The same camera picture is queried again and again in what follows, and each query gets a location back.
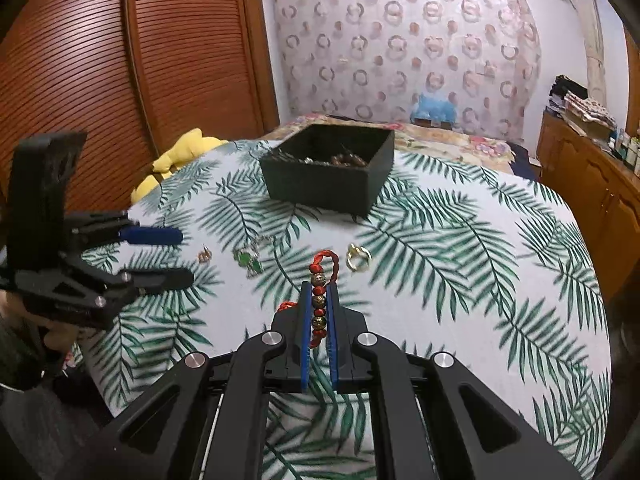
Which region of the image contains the red cord bead bracelet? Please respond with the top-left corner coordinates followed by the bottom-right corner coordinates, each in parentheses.
top-left (276, 249), bottom-right (342, 351)

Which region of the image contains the brown wooden bead bracelet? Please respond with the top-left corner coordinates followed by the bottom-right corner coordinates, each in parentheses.
top-left (328, 152), bottom-right (370, 168)

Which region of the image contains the silver hair comb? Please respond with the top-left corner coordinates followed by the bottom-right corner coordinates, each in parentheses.
top-left (271, 152), bottom-right (314, 164)

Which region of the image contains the black jewelry box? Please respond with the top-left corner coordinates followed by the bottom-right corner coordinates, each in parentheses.
top-left (259, 125), bottom-right (395, 217)

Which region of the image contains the person left hand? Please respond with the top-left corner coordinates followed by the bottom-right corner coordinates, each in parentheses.
top-left (1, 290), bottom-right (79, 354)

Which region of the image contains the small gold flower brooch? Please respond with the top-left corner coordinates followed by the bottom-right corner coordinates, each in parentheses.
top-left (198, 246), bottom-right (212, 264)

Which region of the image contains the green stone pendant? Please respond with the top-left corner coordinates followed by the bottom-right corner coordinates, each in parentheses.
top-left (232, 236), bottom-right (272, 278)

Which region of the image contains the yellow plush toy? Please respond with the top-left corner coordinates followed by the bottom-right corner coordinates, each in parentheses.
top-left (130, 128), bottom-right (228, 205)

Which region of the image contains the palm leaf tablecloth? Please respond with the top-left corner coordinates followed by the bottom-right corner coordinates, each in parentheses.
top-left (80, 141), bottom-right (611, 478)

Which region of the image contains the wooden louvered wardrobe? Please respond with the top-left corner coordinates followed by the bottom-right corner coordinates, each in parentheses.
top-left (1, 0), bottom-right (280, 210)

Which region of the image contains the wooden sideboard cabinet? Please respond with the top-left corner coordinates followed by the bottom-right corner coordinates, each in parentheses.
top-left (536, 112), bottom-right (639, 300)

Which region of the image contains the circle patterned curtain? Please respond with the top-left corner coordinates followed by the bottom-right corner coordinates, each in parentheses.
top-left (273, 0), bottom-right (541, 142)

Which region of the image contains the blue plastic bag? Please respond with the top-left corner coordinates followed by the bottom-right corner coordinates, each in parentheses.
top-left (410, 94), bottom-right (457, 124)

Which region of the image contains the folded cloth stack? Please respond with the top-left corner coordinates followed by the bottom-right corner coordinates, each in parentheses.
top-left (563, 91), bottom-right (617, 139)

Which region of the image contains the tied beige curtain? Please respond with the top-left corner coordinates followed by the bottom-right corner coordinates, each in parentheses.
top-left (573, 0), bottom-right (606, 105)

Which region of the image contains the gold ring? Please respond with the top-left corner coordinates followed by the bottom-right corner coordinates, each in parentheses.
top-left (345, 242), bottom-right (374, 272)

